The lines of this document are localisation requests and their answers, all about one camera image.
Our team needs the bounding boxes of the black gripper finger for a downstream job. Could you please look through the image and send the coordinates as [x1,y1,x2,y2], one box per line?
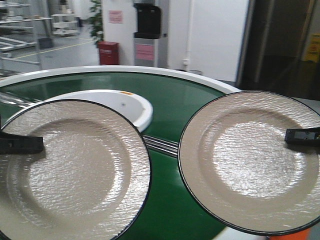
[284,127,320,145]
[0,131,44,155]

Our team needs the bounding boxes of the beige plate black rim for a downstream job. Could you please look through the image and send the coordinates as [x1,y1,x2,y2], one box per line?
[178,91,320,236]
[0,100,152,240]

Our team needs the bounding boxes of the white shelf cart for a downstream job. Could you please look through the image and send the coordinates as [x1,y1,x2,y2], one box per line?
[51,13,79,36]

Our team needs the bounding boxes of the white outer conveyor rim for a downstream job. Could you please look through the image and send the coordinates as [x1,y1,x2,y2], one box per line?
[0,65,241,94]

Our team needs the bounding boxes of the metal roller rack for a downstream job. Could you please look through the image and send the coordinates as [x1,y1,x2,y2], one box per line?
[0,0,53,77]

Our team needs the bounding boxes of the red fire equipment box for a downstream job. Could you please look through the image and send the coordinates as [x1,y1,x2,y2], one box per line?
[97,41,120,65]

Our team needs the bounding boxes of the metal conveyor rollers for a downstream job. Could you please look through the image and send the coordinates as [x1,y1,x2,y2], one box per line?
[142,135,179,159]

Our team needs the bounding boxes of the green potted plant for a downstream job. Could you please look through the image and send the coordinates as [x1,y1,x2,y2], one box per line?
[88,0,104,47]

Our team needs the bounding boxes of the water dispenser machine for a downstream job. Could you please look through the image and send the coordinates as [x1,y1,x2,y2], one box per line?
[133,0,170,68]

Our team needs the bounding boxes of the white inner conveyor ring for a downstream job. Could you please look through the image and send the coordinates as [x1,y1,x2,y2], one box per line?
[42,89,154,133]

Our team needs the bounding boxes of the pink paper wall notice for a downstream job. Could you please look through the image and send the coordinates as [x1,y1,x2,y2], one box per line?
[108,10,123,24]

